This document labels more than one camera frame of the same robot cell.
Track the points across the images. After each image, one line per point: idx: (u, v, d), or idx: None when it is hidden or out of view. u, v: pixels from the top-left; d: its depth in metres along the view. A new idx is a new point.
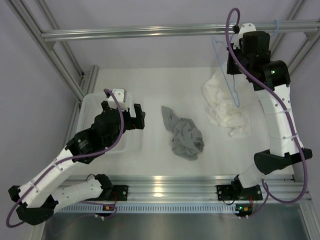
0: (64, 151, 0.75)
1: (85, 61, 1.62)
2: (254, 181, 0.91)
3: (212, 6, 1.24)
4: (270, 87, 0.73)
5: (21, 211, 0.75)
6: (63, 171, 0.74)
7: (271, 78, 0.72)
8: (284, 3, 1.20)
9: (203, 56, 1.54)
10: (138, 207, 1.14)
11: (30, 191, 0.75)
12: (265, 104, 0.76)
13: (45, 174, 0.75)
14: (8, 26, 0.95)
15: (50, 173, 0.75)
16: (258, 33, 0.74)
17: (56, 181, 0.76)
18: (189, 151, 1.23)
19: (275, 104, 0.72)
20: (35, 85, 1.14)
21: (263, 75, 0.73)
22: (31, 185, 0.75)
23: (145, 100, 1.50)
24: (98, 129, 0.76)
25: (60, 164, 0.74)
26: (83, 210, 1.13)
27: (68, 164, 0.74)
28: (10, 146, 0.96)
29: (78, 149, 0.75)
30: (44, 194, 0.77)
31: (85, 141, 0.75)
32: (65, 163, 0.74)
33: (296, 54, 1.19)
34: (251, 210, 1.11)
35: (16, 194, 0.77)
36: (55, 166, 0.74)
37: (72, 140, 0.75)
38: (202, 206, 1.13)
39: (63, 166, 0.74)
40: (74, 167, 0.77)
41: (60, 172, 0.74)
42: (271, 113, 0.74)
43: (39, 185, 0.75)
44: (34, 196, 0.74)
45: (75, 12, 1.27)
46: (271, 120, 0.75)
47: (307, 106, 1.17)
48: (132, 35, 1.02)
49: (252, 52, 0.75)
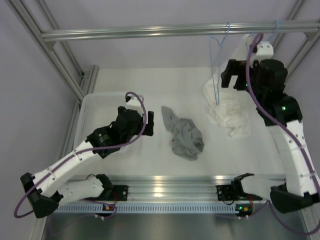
0: (84, 143, 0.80)
1: (85, 61, 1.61)
2: (257, 192, 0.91)
3: (212, 6, 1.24)
4: (281, 122, 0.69)
5: (34, 198, 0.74)
6: (82, 161, 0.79)
7: (282, 115, 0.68)
8: (284, 3, 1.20)
9: (203, 56, 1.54)
10: (138, 207, 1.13)
11: (46, 178, 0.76)
12: (277, 138, 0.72)
13: (63, 163, 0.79)
14: (8, 26, 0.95)
15: (68, 163, 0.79)
16: (276, 66, 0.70)
17: (72, 171, 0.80)
18: (189, 152, 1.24)
19: (289, 139, 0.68)
20: (35, 84, 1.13)
21: (273, 110, 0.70)
22: (48, 172, 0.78)
23: (145, 100, 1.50)
24: (118, 125, 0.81)
25: (79, 154, 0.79)
26: (83, 210, 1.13)
27: (88, 155, 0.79)
28: (10, 146, 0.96)
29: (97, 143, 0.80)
30: (58, 183, 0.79)
31: (105, 136, 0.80)
32: (86, 154, 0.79)
33: (296, 54, 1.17)
34: (251, 210, 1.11)
35: (29, 181, 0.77)
36: (75, 155, 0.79)
37: (93, 134, 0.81)
38: (201, 205, 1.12)
39: (83, 156, 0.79)
40: (91, 159, 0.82)
41: (79, 161, 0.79)
42: (285, 149, 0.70)
43: (56, 173, 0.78)
44: (50, 183, 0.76)
45: (74, 11, 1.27)
46: (285, 155, 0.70)
47: (308, 107, 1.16)
48: (132, 35, 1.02)
49: (267, 86, 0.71)
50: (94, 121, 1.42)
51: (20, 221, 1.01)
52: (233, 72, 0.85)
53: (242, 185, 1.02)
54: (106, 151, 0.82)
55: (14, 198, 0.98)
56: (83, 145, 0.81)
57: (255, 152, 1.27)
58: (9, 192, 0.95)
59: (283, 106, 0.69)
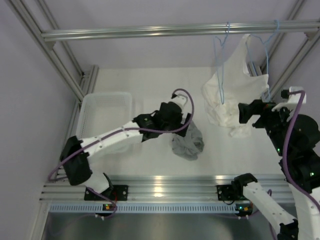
0: (131, 122, 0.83)
1: (85, 61, 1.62)
2: (260, 206, 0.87)
3: (212, 6, 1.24)
4: (307, 189, 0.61)
5: (81, 159, 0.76)
6: (128, 137, 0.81)
7: (309, 182, 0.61)
8: (284, 3, 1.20)
9: (203, 56, 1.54)
10: (138, 207, 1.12)
11: (94, 144, 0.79)
12: (297, 198, 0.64)
13: (112, 135, 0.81)
14: (8, 26, 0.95)
15: (116, 136, 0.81)
16: (311, 128, 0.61)
17: (117, 144, 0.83)
18: (189, 151, 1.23)
19: (311, 205, 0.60)
20: (35, 84, 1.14)
21: (300, 174, 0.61)
22: (97, 139, 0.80)
23: (145, 100, 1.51)
24: (162, 113, 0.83)
25: (127, 131, 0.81)
26: (82, 211, 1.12)
27: (135, 134, 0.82)
28: (10, 146, 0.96)
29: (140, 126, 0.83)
30: (102, 152, 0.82)
31: (150, 121, 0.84)
32: (133, 132, 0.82)
33: (296, 54, 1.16)
34: (251, 210, 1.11)
35: (78, 143, 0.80)
36: (123, 131, 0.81)
37: (139, 118, 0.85)
38: (201, 206, 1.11)
39: (131, 133, 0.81)
40: (135, 139, 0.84)
41: (126, 137, 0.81)
42: (303, 210, 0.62)
43: (105, 142, 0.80)
44: (98, 149, 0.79)
45: (74, 11, 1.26)
46: (303, 216, 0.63)
47: (308, 107, 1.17)
48: (131, 35, 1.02)
49: (297, 146, 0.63)
50: (94, 121, 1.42)
51: (22, 220, 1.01)
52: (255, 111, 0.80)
53: (243, 189, 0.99)
54: (148, 136, 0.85)
55: (15, 198, 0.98)
56: (130, 124, 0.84)
57: (255, 153, 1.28)
58: (10, 192, 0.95)
59: (312, 172, 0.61)
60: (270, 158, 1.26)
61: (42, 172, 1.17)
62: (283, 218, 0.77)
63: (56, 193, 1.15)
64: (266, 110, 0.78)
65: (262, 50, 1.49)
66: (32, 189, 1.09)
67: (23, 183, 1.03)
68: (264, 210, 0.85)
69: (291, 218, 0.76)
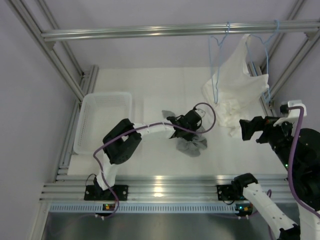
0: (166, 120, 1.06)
1: (85, 61, 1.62)
2: (260, 208, 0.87)
3: (212, 6, 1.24)
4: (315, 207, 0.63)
5: (132, 138, 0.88)
6: (165, 130, 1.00)
7: (318, 199, 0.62)
8: (284, 3, 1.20)
9: (203, 56, 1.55)
10: (138, 207, 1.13)
11: (144, 128, 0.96)
12: (303, 213, 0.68)
13: (155, 125, 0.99)
14: (8, 26, 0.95)
15: (158, 126, 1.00)
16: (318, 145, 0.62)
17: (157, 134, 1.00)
18: (191, 148, 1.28)
19: (317, 221, 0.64)
20: (35, 84, 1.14)
21: (310, 191, 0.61)
22: (146, 125, 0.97)
23: (145, 100, 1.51)
24: (187, 117, 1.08)
25: (166, 125, 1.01)
26: (83, 211, 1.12)
27: (168, 128, 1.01)
28: (10, 146, 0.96)
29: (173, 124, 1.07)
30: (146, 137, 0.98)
31: (180, 121, 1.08)
32: (170, 127, 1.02)
33: (296, 54, 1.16)
34: (251, 210, 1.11)
35: (130, 125, 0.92)
36: (163, 124, 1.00)
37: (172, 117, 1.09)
38: (202, 206, 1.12)
39: (168, 127, 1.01)
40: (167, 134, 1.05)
41: (164, 129, 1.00)
42: (308, 225, 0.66)
43: (151, 128, 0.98)
44: (145, 133, 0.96)
45: (74, 11, 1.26)
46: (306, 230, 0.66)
47: (308, 107, 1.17)
48: (131, 35, 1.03)
49: (305, 162, 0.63)
50: (94, 120, 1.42)
51: (22, 220, 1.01)
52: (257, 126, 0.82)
53: (243, 192, 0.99)
54: (177, 134, 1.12)
55: (15, 198, 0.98)
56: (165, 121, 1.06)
57: (255, 152, 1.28)
58: (9, 192, 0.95)
59: None
60: (270, 158, 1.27)
61: (42, 172, 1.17)
62: (283, 222, 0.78)
63: (56, 193, 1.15)
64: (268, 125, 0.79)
65: (262, 50, 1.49)
66: (32, 189, 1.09)
67: (23, 182, 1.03)
68: (264, 212, 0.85)
69: (291, 223, 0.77)
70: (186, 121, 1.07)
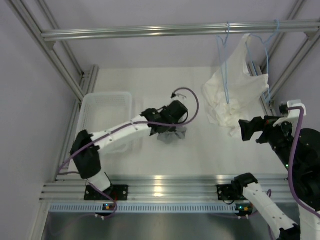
0: (140, 117, 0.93)
1: (85, 61, 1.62)
2: (261, 208, 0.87)
3: (212, 6, 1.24)
4: (316, 207, 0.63)
5: (91, 153, 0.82)
6: (137, 131, 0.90)
7: (318, 200, 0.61)
8: (284, 2, 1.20)
9: (203, 56, 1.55)
10: (138, 207, 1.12)
11: (104, 138, 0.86)
12: (303, 213, 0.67)
13: (121, 129, 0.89)
14: (8, 26, 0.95)
15: (125, 129, 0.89)
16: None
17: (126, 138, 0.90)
18: (172, 139, 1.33)
19: (318, 221, 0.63)
20: (35, 84, 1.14)
21: (310, 191, 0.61)
22: (107, 133, 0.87)
23: (145, 99, 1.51)
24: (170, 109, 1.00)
25: (136, 125, 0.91)
26: (83, 210, 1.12)
27: (143, 127, 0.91)
28: (10, 146, 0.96)
29: (149, 118, 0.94)
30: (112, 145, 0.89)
31: (158, 116, 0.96)
32: (142, 126, 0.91)
33: (296, 54, 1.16)
34: (251, 210, 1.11)
35: (87, 138, 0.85)
36: (132, 125, 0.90)
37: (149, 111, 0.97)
38: (202, 205, 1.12)
39: (139, 127, 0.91)
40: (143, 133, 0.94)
41: (135, 131, 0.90)
42: (308, 224, 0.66)
43: (114, 136, 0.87)
44: (108, 143, 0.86)
45: (74, 11, 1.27)
46: (307, 231, 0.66)
47: (308, 107, 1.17)
48: (131, 35, 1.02)
49: (306, 162, 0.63)
50: (94, 120, 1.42)
51: (22, 220, 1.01)
52: (257, 126, 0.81)
53: (243, 192, 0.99)
54: (156, 130, 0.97)
55: (15, 198, 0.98)
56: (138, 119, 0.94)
57: (255, 153, 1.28)
58: (10, 192, 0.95)
59: None
60: (270, 158, 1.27)
61: (42, 172, 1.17)
62: (283, 222, 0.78)
63: (56, 193, 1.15)
64: (267, 127, 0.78)
65: (262, 50, 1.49)
66: (32, 189, 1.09)
67: (23, 182, 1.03)
68: (264, 212, 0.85)
69: (292, 223, 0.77)
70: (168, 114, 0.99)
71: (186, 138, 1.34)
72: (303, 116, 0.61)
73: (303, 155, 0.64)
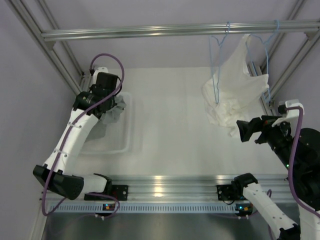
0: (75, 112, 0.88)
1: (85, 61, 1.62)
2: (260, 208, 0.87)
3: (212, 6, 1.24)
4: (315, 207, 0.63)
5: (59, 179, 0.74)
6: (82, 128, 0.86)
7: (318, 199, 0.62)
8: (284, 2, 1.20)
9: (203, 56, 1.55)
10: (138, 207, 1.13)
11: (59, 159, 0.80)
12: (303, 213, 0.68)
13: (67, 138, 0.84)
14: (8, 26, 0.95)
15: (71, 134, 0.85)
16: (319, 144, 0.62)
17: (78, 141, 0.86)
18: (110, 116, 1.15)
19: (317, 221, 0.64)
20: (35, 84, 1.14)
21: (310, 191, 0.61)
22: (58, 152, 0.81)
23: (145, 99, 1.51)
24: None
25: (77, 123, 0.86)
26: (82, 210, 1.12)
27: (84, 119, 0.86)
28: (10, 145, 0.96)
29: (85, 105, 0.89)
30: (71, 159, 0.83)
31: (90, 97, 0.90)
32: (82, 120, 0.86)
33: (296, 54, 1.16)
34: (251, 210, 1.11)
35: (44, 170, 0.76)
36: (73, 125, 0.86)
37: (78, 101, 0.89)
38: (202, 205, 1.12)
39: (81, 122, 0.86)
40: (89, 124, 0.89)
41: (80, 128, 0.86)
42: (308, 224, 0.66)
43: (66, 149, 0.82)
44: (65, 159, 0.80)
45: (74, 11, 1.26)
46: (306, 230, 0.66)
47: (308, 107, 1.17)
48: (131, 35, 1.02)
49: (306, 162, 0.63)
50: None
51: (22, 220, 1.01)
52: (256, 127, 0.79)
53: (243, 192, 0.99)
54: (99, 111, 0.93)
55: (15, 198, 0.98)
56: (74, 115, 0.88)
57: (255, 153, 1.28)
58: (9, 191, 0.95)
59: None
60: (270, 157, 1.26)
61: None
62: (283, 222, 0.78)
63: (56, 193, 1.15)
64: (266, 127, 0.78)
65: (262, 50, 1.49)
66: (33, 188, 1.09)
67: (23, 182, 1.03)
68: (264, 212, 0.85)
69: (292, 223, 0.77)
70: (101, 90, 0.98)
71: (186, 138, 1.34)
72: (301, 116, 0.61)
73: (303, 154, 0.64)
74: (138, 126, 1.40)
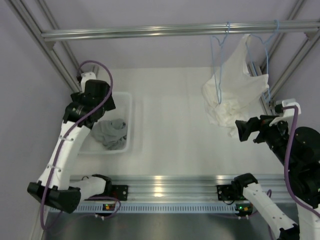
0: (65, 125, 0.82)
1: (85, 61, 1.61)
2: (261, 208, 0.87)
3: (212, 6, 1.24)
4: (313, 204, 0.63)
5: (54, 195, 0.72)
6: (74, 141, 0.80)
7: (315, 197, 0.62)
8: (285, 2, 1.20)
9: (203, 56, 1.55)
10: (138, 207, 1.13)
11: (53, 174, 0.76)
12: (302, 212, 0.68)
13: (60, 152, 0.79)
14: (8, 26, 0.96)
15: (64, 148, 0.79)
16: (315, 142, 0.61)
17: (72, 154, 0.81)
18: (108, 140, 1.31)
19: (315, 219, 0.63)
20: (35, 84, 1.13)
21: (307, 188, 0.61)
22: (51, 168, 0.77)
23: (145, 99, 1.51)
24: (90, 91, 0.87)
25: (68, 136, 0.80)
26: (83, 210, 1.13)
27: (75, 132, 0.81)
28: (10, 146, 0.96)
29: (75, 117, 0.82)
30: (66, 173, 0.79)
31: (79, 108, 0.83)
32: (73, 133, 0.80)
33: (297, 53, 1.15)
34: (251, 210, 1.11)
35: (38, 187, 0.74)
36: (65, 139, 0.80)
37: (67, 113, 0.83)
38: (202, 205, 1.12)
39: (72, 135, 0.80)
40: (81, 136, 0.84)
41: (72, 142, 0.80)
42: (307, 223, 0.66)
43: (59, 164, 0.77)
44: (59, 175, 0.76)
45: (74, 11, 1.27)
46: (305, 230, 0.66)
47: (309, 107, 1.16)
48: (131, 35, 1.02)
49: (302, 160, 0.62)
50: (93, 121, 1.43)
51: (21, 220, 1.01)
52: (254, 126, 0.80)
53: (243, 191, 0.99)
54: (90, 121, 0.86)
55: (15, 198, 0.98)
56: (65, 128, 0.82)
57: (255, 153, 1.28)
58: (10, 191, 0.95)
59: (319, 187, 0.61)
60: (270, 157, 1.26)
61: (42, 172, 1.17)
62: (282, 222, 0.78)
63: None
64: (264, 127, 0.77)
65: (262, 50, 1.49)
66: None
67: (23, 182, 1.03)
68: (264, 212, 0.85)
69: (291, 223, 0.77)
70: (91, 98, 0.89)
71: (186, 138, 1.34)
72: (296, 115, 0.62)
73: (299, 153, 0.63)
74: (138, 126, 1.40)
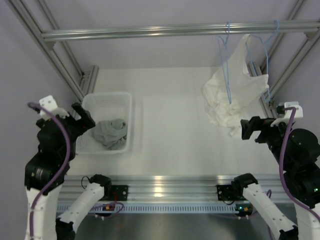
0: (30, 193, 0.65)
1: (85, 61, 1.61)
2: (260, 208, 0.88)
3: (213, 7, 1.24)
4: (310, 204, 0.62)
5: None
6: (45, 208, 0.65)
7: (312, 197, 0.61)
8: (285, 2, 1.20)
9: (203, 56, 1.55)
10: (138, 207, 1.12)
11: None
12: (300, 212, 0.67)
13: (32, 222, 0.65)
14: (8, 27, 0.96)
15: (36, 218, 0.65)
16: (310, 143, 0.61)
17: (49, 217, 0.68)
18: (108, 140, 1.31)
19: (313, 219, 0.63)
20: (35, 84, 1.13)
21: (304, 188, 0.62)
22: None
23: (145, 99, 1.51)
24: (46, 145, 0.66)
25: (36, 205, 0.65)
26: None
27: (43, 200, 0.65)
28: (10, 146, 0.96)
29: (39, 183, 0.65)
30: (50, 233, 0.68)
31: (39, 171, 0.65)
32: (42, 202, 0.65)
33: (297, 53, 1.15)
34: (251, 210, 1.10)
35: None
36: (34, 210, 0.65)
37: (27, 179, 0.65)
38: (202, 206, 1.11)
39: (41, 204, 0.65)
40: (52, 197, 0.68)
41: (42, 209, 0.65)
42: (305, 223, 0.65)
43: (37, 232, 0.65)
44: None
45: (74, 11, 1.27)
46: (304, 230, 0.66)
47: (309, 107, 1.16)
48: (131, 35, 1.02)
49: (298, 160, 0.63)
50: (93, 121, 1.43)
51: (21, 220, 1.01)
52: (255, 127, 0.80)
53: (243, 192, 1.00)
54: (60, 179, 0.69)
55: (15, 198, 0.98)
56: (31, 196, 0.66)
57: (255, 153, 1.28)
58: (10, 191, 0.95)
59: (316, 187, 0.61)
60: (269, 158, 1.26)
61: None
62: (283, 224, 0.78)
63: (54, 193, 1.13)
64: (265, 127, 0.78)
65: (262, 50, 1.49)
66: None
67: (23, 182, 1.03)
68: (264, 213, 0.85)
69: (291, 225, 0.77)
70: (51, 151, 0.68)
71: (186, 138, 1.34)
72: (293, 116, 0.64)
73: (295, 153, 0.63)
74: (138, 126, 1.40)
